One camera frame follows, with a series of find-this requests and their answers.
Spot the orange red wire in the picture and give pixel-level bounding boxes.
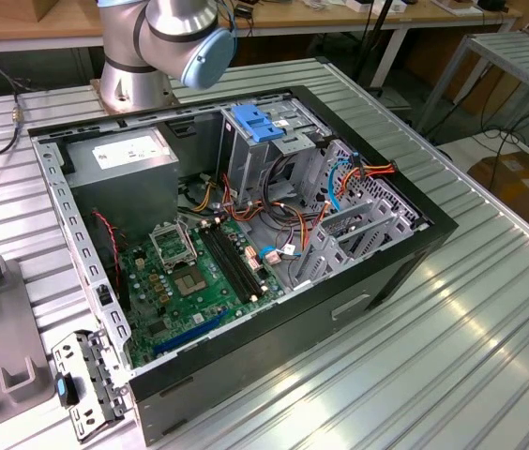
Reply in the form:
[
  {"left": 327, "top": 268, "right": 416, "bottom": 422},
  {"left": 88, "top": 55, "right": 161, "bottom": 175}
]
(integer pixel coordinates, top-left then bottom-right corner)
[{"left": 339, "top": 158, "right": 397, "bottom": 198}]

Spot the grey metal disk bay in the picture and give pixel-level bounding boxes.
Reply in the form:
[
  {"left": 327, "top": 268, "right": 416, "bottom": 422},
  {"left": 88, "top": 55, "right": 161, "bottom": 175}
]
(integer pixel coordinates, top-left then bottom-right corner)
[{"left": 287, "top": 196, "right": 430, "bottom": 290}]

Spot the black RAM slot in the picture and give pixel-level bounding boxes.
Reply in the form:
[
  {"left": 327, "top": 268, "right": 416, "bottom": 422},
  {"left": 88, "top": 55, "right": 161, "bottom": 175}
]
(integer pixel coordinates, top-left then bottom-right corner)
[
  {"left": 211, "top": 218, "right": 266, "bottom": 296},
  {"left": 200, "top": 223, "right": 255, "bottom": 304}
]

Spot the grey metal drive cage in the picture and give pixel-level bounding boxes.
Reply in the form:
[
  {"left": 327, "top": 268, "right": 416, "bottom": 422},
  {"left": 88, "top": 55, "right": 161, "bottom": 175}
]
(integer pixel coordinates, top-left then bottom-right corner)
[{"left": 217, "top": 97, "right": 334, "bottom": 207}]

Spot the CPU socket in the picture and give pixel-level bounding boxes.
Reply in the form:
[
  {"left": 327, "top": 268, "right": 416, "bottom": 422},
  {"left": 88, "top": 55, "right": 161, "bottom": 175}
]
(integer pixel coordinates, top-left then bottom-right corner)
[{"left": 170, "top": 264, "right": 212, "bottom": 299}]

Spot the green motherboard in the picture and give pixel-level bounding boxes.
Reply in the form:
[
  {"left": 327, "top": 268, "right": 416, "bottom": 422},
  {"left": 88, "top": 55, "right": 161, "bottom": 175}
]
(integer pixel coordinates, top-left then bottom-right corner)
[{"left": 121, "top": 217, "right": 289, "bottom": 369}]

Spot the metal socket cover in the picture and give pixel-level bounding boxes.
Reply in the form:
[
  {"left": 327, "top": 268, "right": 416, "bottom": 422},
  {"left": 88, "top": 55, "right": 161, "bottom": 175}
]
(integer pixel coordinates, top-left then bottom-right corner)
[{"left": 148, "top": 219, "right": 199, "bottom": 273}]

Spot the blue plastic bay latch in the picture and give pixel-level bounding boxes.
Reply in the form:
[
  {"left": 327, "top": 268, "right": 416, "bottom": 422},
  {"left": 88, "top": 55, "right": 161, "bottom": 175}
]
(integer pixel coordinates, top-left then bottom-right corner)
[{"left": 229, "top": 103, "right": 287, "bottom": 144}]

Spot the black open PC case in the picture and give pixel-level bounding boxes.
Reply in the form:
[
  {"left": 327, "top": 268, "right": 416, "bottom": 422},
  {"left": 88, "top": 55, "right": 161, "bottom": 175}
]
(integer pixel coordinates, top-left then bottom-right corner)
[{"left": 27, "top": 84, "right": 461, "bottom": 446}]

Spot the blue expansion slot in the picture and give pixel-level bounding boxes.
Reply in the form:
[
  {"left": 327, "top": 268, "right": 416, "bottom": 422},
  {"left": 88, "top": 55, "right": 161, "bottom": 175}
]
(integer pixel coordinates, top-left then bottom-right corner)
[{"left": 153, "top": 311, "right": 228, "bottom": 357}]

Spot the grey power supply unit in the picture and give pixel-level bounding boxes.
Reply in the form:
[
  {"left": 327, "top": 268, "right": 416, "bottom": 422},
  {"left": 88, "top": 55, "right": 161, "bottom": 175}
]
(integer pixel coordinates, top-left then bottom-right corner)
[{"left": 60, "top": 127, "right": 181, "bottom": 245}]

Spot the wooden desk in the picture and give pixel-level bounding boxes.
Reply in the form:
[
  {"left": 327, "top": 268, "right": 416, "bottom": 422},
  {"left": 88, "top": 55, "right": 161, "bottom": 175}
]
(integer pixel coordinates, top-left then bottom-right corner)
[{"left": 0, "top": 0, "right": 523, "bottom": 90}]

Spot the black stand pole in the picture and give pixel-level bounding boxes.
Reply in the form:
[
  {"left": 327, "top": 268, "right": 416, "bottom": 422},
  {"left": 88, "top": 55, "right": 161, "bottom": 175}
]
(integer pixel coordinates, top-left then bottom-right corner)
[{"left": 353, "top": 0, "right": 397, "bottom": 90}]

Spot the brown cardboard box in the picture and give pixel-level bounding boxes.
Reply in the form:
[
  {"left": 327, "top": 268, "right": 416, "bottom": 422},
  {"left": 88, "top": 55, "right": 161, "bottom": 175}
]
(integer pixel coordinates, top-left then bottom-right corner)
[{"left": 468, "top": 152, "right": 529, "bottom": 235}]

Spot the black latch with blue insert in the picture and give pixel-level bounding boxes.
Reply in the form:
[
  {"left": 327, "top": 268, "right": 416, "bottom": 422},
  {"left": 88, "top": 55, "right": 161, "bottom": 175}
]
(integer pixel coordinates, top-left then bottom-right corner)
[{"left": 53, "top": 372, "right": 81, "bottom": 408}]

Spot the metal slat side table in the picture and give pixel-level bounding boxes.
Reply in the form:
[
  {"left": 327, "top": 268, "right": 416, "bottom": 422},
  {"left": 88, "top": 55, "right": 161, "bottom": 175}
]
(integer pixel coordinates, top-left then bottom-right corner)
[{"left": 416, "top": 30, "right": 529, "bottom": 137}]

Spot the orange black wire bundle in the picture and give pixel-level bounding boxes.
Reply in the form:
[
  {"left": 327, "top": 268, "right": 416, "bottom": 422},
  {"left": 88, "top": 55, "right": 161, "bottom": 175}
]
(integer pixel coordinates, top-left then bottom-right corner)
[{"left": 177, "top": 172, "right": 331, "bottom": 263}]

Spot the white plug with blue wire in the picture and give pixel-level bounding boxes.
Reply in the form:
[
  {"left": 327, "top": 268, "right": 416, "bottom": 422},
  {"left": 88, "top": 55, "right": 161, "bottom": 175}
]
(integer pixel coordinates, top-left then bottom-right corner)
[{"left": 259, "top": 244, "right": 303, "bottom": 267}]

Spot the blue wire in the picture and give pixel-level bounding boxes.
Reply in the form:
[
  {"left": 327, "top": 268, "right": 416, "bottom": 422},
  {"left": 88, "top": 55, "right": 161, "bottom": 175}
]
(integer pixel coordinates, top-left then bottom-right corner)
[{"left": 326, "top": 157, "right": 355, "bottom": 215}]

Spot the red black fan wire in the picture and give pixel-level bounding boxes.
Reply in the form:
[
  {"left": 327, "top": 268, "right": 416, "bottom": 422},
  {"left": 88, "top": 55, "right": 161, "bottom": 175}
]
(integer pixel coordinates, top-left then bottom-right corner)
[{"left": 91, "top": 209, "right": 123, "bottom": 301}]

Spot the grey metal slot bracket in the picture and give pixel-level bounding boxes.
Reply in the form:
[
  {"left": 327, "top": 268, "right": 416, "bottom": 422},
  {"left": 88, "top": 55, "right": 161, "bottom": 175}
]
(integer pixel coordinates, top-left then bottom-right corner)
[{"left": 51, "top": 329, "right": 134, "bottom": 444}]

